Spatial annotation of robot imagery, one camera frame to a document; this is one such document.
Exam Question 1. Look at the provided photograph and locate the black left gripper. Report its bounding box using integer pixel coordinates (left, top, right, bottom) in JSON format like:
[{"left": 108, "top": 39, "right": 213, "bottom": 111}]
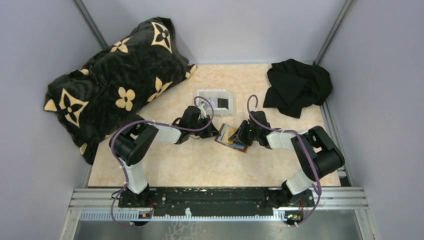
[{"left": 189, "top": 115, "right": 222, "bottom": 139}]

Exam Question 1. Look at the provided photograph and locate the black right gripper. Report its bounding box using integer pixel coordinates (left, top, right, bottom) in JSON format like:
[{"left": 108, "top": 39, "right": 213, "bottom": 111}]
[{"left": 228, "top": 120, "right": 260, "bottom": 147}]

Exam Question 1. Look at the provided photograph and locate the gold credit card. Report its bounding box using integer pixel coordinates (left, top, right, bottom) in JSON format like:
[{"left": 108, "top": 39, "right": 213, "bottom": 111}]
[{"left": 218, "top": 124, "right": 238, "bottom": 145}]

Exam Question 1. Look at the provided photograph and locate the brown leather card holder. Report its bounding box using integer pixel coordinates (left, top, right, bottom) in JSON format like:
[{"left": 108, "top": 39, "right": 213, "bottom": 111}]
[{"left": 214, "top": 123, "right": 249, "bottom": 154}]

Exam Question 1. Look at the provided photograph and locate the white plastic card box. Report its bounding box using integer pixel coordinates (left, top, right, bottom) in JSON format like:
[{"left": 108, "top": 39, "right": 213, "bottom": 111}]
[{"left": 196, "top": 89, "right": 235, "bottom": 118}]

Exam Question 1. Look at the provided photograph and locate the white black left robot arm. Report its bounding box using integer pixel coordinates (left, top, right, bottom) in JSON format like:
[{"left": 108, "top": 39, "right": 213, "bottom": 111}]
[{"left": 109, "top": 105, "right": 220, "bottom": 208}]

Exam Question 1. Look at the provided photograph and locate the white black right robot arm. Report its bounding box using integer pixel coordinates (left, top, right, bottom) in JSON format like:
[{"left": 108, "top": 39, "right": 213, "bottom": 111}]
[{"left": 228, "top": 111, "right": 345, "bottom": 206}]

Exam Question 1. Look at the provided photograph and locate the black crumpled cloth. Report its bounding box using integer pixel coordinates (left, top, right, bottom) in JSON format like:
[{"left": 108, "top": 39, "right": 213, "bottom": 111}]
[{"left": 263, "top": 59, "right": 333, "bottom": 119}]

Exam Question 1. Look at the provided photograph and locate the black floral plush blanket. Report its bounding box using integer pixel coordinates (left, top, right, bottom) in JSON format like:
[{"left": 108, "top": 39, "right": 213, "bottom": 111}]
[{"left": 44, "top": 17, "right": 197, "bottom": 165}]

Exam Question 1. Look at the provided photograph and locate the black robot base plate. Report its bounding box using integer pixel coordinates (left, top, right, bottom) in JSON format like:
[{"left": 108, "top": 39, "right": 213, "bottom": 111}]
[{"left": 131, "top": 187, "right": 315, "bottom": 217}]

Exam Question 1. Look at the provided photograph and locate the aluminium frame rail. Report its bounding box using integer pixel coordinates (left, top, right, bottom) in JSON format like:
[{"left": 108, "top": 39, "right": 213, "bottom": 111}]
[{"left": 69, "top": 187, "right": 369, "bottom": 222}]

